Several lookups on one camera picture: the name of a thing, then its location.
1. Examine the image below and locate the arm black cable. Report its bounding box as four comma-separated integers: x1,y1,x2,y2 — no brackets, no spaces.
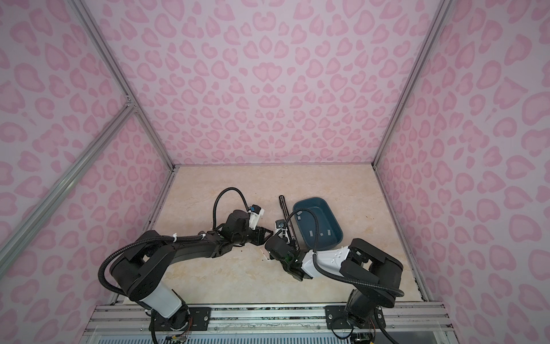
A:
283,208,405,344
97,186,251,298

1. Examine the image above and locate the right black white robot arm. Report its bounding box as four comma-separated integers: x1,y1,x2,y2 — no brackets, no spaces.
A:
265,236,405,332

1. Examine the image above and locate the teal plastic tray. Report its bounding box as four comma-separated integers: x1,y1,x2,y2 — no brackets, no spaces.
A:
293,197,343,251

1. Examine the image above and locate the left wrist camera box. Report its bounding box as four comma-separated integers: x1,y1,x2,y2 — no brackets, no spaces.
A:
248,204,264,230

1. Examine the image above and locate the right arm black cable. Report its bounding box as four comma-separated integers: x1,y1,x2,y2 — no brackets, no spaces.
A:
283,208,405,344

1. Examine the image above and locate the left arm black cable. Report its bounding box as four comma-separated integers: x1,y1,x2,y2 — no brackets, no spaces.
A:
97,186,251,298

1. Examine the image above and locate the aluminium frame diagonal bar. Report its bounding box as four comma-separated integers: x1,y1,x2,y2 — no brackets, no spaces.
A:
1,101,135,276

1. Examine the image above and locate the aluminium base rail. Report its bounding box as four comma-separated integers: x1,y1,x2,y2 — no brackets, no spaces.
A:
81,302,458,343

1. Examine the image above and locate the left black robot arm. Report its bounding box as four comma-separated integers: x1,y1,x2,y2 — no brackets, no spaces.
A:
98,210,274,328

